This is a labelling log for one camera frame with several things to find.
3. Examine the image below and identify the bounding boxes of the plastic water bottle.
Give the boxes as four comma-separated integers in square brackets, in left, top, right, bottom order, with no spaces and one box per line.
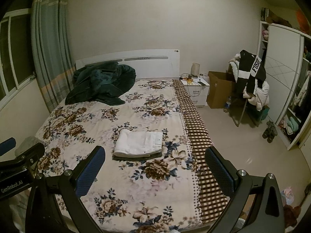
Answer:
[224,96,232,113]

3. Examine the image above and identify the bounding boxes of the dark green quilt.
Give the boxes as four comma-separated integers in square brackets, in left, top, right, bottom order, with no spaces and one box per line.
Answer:
[65,61,136,106]

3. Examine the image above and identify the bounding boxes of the white headboard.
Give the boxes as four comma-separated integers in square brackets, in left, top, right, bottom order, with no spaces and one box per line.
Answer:
[75,49,180,79]

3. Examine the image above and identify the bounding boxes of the white wardrobe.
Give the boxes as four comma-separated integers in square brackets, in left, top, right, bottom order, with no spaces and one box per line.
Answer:
[257,21,310,149]

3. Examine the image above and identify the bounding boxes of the white framed window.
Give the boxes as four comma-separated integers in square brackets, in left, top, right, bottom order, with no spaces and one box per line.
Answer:
[1,9,36,108]

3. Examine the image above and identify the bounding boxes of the green striped curtain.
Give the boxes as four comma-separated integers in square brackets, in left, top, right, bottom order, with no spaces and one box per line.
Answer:
[31,0,75,112]

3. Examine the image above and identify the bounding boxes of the beige jar on nightstand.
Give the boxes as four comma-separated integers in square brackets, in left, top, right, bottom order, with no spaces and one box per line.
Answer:
[191,63,200,78]

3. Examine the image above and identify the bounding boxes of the chair with piled clothes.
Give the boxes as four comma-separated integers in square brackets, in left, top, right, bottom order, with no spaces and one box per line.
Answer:
[228,52,269,125]

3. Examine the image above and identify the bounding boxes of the dark shoes pair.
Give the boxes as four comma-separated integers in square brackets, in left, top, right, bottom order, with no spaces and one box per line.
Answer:
[262,120,278,143]

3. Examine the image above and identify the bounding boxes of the floral bed blanket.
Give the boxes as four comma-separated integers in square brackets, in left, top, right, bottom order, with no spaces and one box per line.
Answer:
[36,80,228,232]

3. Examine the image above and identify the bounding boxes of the black white jacket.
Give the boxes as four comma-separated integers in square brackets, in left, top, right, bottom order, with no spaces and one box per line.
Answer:
[235,50,266,95]

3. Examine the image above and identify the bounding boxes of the white nightstand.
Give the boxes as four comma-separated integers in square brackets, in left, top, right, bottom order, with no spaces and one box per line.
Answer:
[179,73,210,107]

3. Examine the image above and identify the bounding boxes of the brown cardboard box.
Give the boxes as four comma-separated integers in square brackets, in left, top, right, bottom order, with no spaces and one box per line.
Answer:
[207,71,236,109]

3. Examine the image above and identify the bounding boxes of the white pants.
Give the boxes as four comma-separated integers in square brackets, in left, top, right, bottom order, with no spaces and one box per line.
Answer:
[113,129,163,157]

